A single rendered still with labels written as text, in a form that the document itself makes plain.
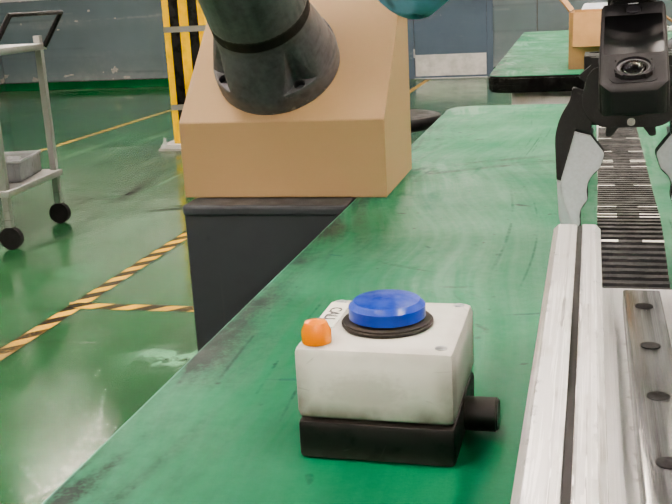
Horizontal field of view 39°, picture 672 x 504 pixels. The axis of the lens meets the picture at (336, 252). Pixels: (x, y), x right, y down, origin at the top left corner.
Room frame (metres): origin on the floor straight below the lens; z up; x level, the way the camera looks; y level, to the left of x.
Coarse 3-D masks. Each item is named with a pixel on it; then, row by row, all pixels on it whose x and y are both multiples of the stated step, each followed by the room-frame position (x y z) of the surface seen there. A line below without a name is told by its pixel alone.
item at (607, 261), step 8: (608, 256) 0.70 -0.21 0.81; (616, 256) 0.69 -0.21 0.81; (624, 256) 0.69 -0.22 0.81; (632, 256) 0.69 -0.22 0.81; (640, 256) 0.69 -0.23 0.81; (608, 264) 0.68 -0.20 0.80; (616, 264) 0.68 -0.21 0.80; (624, 264) 0.68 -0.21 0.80; (632, 264) 0.68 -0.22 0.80; (640, 264) 0.68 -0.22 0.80; (648, 264) 0.68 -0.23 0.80; (656, 264) 0.67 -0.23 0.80; (664, 264) 0.67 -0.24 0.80
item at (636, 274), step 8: (608, 272) 0.67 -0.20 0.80; (616, 272) 0.67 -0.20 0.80; (624, 272) 0.67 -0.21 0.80; (632, 272) 0.67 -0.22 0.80; (640, 272) 0.67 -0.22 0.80; (648, 272) 0.67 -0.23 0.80; (656, 272) 0.66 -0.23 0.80; (664, 272) 0.66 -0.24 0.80; (640, 280) 0.66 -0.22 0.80; (648, 280) 0.66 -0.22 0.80; (656, 280) 0.65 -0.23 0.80; (664, 280) 0.65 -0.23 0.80
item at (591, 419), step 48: (576, 240) 0.53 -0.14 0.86; (576, 288) 0.44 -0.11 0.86; (624, 288) 0.56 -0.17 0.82; (576, 336) 0.37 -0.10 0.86; (624, 336) 0.47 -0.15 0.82; (576, 384) 0.32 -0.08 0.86; (624, 384) 0.41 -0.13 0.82; (528, 432) 0.29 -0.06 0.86; (576, 432) 0.28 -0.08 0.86; (624, 432) 0.36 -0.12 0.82; (528, 480) 0.26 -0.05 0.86; (576, 480) 0.25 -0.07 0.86; (624, 480) 0.32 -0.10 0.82
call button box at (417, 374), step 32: (448, 320) 0.47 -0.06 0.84; (320, 352) 0.44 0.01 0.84; (352, 352) 0.44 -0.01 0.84; (384, 352) 0.43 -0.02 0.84; (416, 352) 0.43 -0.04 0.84; (448, 352) 0.43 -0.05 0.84; (320, 384) 0.44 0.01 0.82; (352, 384) 0.44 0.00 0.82; (384, 384) 0.43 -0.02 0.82; (416, 384) 0.43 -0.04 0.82; (448, 384) 0.42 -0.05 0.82; (320, 416) 0.44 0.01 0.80; (352, 416) 0.44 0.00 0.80; (384, 416) 0.43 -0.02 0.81; (416, 416) 0.43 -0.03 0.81; (448, 416) 0.42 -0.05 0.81; (480, 416) 0.45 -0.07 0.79; (320, 448) 0.44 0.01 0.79; (352, 448) 0.44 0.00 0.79; (384, 448) 0.43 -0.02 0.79; (416, 448) 0.43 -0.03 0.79; (448, 448) 0.42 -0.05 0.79
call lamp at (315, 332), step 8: (312, 320) 0.45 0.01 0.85; (320, 320) 0.45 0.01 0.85; (304, 328) 0.45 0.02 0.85; (312, 328) 0.45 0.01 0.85; (320, 328) 0.45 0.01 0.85; (328, 328) 0.45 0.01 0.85; (304, 336) 0.45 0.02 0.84; (312, 336) 0.44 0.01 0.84; (320, 336) 0.44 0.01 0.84; (328, 336) 0.45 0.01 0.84; (304, 344) 0.45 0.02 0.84; (312, 344) 0.44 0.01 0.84; (320, 344) 0.44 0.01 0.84
